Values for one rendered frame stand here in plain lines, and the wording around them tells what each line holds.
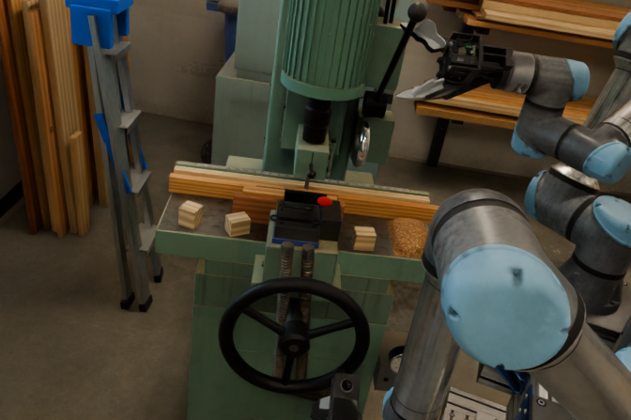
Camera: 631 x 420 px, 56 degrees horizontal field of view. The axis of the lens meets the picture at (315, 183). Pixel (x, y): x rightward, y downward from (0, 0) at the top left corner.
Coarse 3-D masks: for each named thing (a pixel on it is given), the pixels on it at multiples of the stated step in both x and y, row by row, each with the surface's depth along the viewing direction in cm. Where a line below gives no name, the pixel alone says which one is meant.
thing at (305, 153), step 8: (328, 136) 133; (296, 144) 135; (304, 144) 127; (312, 144) 128; (320, 144) 128; (328, 144) 129; (296, 152) 128; (304, 152) 125; (312, 152) 125; (320, 152) 125; (328, 152) 126; (296, 160) 126; (304, 160) 126; (312, 160) 126; (320, 160) 126; (328, 160) 127; (296, 168) 127; (304, 168) 127; (320, 168) 127; (296, 176) 128; (304, 176) 128; (320, 176) 128
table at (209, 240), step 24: (168, 216) 126; (216, 216) 129; (360, 216) 137; (168, 240) 122; (192, 240) 122; (216, 240) 122; (240, 240) 122; (264, 240) 123; (384, 240) 130; (336, 264) 125; (360, 264) 125; (384, 264) 125; (408, 264) 125
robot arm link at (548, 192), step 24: (624, 24) 127; (624, 48) 127; (624, 72) 127; (600, 96) 132; (624, 96) 127; (600, 120) 130; (552, 168) 136; (528, 192) 139; (552, 192) 134; (576, 192) 132; (552, 216) 134
